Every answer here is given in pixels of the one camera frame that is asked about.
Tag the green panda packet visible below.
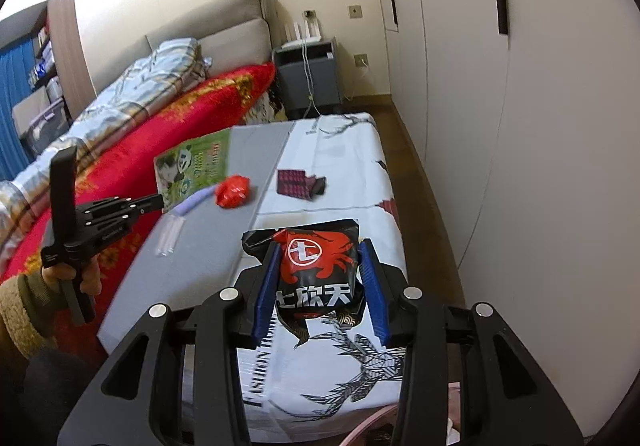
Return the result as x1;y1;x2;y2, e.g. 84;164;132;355
153;129;233;213

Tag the person's left hand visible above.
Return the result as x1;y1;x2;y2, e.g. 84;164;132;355
42;259;103;297

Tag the clear storage box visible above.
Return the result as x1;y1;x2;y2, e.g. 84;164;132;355
12;86;71;154

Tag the blue curtain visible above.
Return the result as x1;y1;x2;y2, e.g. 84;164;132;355
0;39;41;182

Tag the cartoon printed bedsheet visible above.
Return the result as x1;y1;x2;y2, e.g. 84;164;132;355
247;91;287;124

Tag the white wardrobe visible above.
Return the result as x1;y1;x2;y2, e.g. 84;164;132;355
367;0;640;432

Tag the red patterned blanket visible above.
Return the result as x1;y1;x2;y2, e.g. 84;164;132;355
0;62;278;362

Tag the black red snack bag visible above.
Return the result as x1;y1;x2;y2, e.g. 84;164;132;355
241;219;362;352

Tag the wooden shelf unit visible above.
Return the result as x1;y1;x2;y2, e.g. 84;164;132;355
27;0;96;122

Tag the plaid quilt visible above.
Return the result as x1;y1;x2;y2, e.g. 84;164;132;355
0;39;213;252

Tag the white router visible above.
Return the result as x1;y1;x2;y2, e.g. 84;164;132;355
281;23;323;51

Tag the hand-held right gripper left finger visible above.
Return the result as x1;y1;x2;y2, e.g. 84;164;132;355
62;241;281;446

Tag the grey nightstand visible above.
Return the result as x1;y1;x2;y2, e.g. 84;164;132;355
272;39;345;119

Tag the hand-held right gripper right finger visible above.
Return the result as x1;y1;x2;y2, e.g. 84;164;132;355
357;239;586;446

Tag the beige upholstered headboard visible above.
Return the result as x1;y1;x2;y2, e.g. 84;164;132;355
145;0;283;80

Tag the white cable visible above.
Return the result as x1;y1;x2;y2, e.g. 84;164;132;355
301;39;321;117

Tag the red crumpled wrapper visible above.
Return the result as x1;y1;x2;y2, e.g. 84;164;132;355
214;175;251;209

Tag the maroon patterned box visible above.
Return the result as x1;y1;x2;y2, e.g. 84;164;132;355
276;169;313;201

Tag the purple stick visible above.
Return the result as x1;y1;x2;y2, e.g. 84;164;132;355
172;187;219;216

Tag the white grey printed cloth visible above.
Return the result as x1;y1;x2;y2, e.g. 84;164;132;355
97;112;408;444

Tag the pink plastic bin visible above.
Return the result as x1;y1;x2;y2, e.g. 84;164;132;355
350;378;463;446

